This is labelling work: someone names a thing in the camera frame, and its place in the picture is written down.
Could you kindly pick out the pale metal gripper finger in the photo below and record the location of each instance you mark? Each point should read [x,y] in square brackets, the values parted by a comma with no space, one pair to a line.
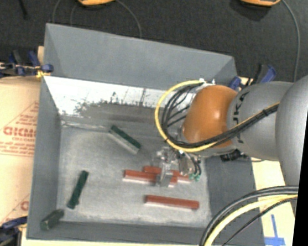
[168,179]
[160,176]

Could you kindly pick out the red-brown flat block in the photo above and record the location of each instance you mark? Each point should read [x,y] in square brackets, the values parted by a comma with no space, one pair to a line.
[152,169]
[172,202]
[139,175]

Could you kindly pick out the dark green flat block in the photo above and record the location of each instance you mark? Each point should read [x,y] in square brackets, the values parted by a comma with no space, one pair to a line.
[78,189]
[52,219]
[125,138]

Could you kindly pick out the grey metal bin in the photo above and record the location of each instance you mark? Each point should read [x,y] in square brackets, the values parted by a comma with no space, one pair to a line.
[128,60]

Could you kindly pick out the brown cardboard board red print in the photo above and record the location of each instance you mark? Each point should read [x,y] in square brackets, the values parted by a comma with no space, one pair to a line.
[5,157]

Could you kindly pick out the black cylinder on white bracket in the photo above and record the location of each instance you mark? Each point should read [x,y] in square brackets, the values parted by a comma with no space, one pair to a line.
[232,156]

